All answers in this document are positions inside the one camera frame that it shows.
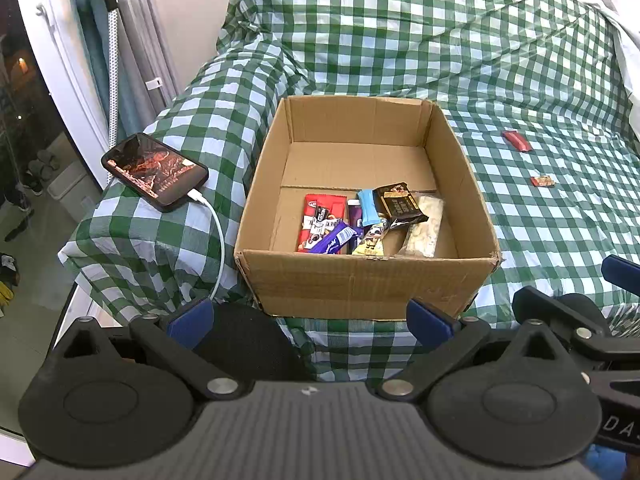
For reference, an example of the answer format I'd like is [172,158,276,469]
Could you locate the yellow black object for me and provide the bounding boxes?
[0,252,22,307]

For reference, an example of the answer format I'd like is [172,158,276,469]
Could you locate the white door frame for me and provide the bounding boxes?
[20,0,112,192]

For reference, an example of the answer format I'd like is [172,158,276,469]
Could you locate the white charging cable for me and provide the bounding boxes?
[189,187,224,303]

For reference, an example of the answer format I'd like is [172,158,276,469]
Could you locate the purple chocolate packet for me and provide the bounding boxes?
[306,220,364,255]

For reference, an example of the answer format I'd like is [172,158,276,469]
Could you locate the white storage bin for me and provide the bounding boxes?
[46,162,104,217]

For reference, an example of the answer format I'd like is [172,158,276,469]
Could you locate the black shoe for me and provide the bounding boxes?
[0,180,34,244]

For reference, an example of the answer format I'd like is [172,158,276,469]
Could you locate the white cloth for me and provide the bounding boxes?
[575,0,640,96]

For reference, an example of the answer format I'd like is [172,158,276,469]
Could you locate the light blue snack bar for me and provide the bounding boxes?
[357,188,382,229]

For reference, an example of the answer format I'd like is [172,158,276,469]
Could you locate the green checkered blanket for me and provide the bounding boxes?
[57,0,640,386]

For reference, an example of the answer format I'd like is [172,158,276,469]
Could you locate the yellow snack packet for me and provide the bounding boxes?
[351,222,391,257]

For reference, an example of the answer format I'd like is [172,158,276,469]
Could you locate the grey curtain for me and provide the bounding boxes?
[115,0,177,113]

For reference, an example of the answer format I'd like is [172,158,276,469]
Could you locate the small red snack packet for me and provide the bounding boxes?
[502,129,531,153]

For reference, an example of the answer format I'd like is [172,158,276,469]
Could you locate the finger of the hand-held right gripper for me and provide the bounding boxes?
[511,285,613,361]
[601,255,640,288]

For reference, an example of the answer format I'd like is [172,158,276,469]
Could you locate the brown cardboard box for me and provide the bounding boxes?
[234,95,502,322]

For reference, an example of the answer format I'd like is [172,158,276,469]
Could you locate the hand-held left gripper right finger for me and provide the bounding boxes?
[365,297,583,402]

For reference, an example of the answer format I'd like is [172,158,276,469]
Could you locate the blue cloth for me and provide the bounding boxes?
[584,444,627,480]

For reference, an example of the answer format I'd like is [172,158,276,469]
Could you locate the pair of grey slippers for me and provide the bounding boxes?
[26,149,62,196]

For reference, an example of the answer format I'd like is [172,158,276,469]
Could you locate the black smartphone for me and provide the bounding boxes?
[101,132,210,212]

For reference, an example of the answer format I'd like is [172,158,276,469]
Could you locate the garment steamer with striped hose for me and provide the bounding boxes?
[96,0,122,147]

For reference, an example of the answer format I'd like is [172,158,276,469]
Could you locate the large red snack packet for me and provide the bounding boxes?
[298,193,348,253]

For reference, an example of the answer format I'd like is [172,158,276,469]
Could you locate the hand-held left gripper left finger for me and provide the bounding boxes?
[44,297,251,402]

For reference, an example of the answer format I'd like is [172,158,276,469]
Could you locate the teal curtain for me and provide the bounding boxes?
[69,0,121,128]

